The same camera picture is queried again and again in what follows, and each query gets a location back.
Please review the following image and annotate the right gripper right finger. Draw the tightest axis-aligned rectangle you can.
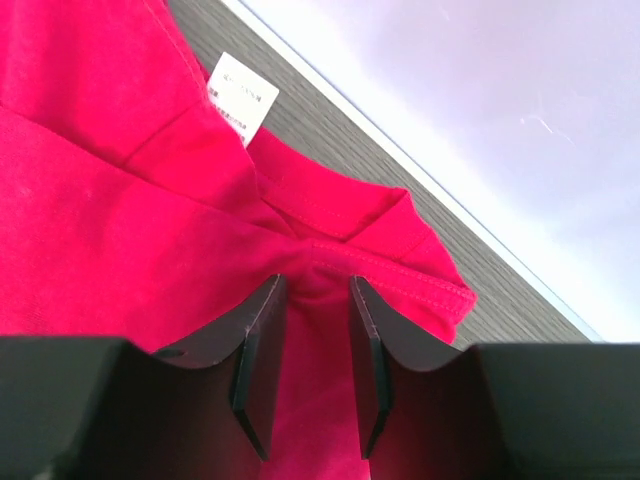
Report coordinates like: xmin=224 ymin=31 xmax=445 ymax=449
xmin=349 ymin=277 xmax=639 ymax=479

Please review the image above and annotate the red t shirt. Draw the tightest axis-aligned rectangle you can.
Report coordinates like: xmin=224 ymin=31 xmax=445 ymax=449
xmin=1 ymin=1 xmax=476 ymax=479

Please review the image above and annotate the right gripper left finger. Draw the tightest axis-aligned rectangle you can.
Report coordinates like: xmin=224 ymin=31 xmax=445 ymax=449
xmin=1 ymin=275 xmax=286 ymax=479

